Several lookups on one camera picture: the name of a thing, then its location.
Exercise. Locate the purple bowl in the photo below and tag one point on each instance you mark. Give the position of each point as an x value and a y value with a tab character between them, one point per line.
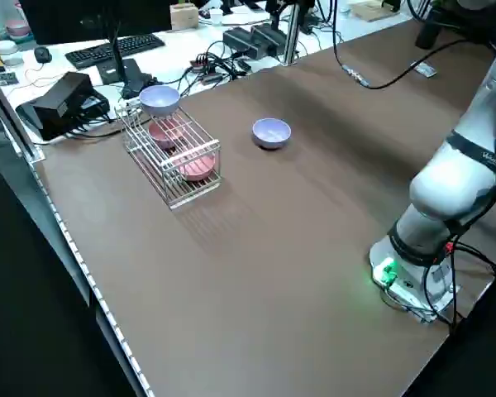
271	132
159	99

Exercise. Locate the silver sponge cloth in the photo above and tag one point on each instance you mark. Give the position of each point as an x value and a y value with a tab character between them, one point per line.
425	70

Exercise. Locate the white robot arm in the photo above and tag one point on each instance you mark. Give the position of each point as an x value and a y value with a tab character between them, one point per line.
450	186

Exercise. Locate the pink bowl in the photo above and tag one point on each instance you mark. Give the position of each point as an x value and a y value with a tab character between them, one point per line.
165	133
198	168

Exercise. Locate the black power supply units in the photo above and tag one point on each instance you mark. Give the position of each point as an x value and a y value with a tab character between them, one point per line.
252	39

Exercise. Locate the black stand with base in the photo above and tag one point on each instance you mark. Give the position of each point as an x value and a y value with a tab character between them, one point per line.
132	78

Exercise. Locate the white paper cup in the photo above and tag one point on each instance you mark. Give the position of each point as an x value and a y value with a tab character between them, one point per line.
216	17

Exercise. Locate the small cardboard box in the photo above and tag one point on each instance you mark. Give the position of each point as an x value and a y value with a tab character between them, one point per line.
184	16

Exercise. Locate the black keyboard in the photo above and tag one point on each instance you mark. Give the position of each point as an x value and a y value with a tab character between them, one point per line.
107	50

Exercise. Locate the black electronics box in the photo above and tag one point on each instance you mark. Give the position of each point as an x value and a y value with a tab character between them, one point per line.
64	101

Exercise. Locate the flat cardboard sheet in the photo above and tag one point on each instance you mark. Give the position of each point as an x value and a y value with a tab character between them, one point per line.
374	10

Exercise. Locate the black monitor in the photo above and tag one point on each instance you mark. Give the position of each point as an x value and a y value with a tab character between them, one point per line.
78	18

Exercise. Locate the black computer mouse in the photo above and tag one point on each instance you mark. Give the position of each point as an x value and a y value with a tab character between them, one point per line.
41	54

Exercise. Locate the stack of pink bowls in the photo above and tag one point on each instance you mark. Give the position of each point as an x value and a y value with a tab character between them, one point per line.
17	29

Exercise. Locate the white round container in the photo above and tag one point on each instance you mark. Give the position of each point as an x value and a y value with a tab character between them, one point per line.
4	47

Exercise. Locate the aluminium profile post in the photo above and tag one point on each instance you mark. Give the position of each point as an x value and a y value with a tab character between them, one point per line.
291	33

